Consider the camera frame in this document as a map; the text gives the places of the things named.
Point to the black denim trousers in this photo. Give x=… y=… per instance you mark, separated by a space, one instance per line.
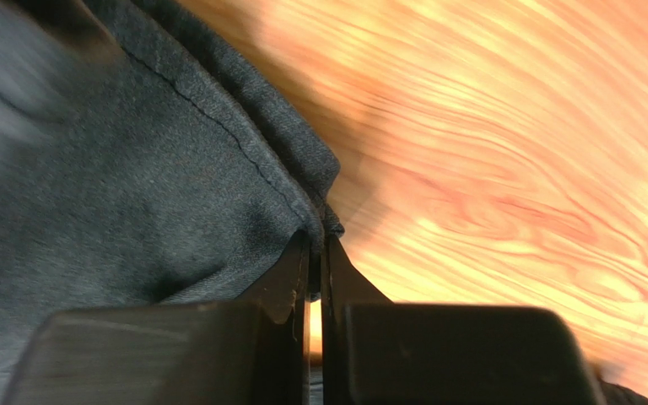
x=143 y=159

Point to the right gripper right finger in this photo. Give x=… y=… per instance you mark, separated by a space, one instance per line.
x=376 y=351

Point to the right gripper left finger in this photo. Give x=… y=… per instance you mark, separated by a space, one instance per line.
x=253 y=349

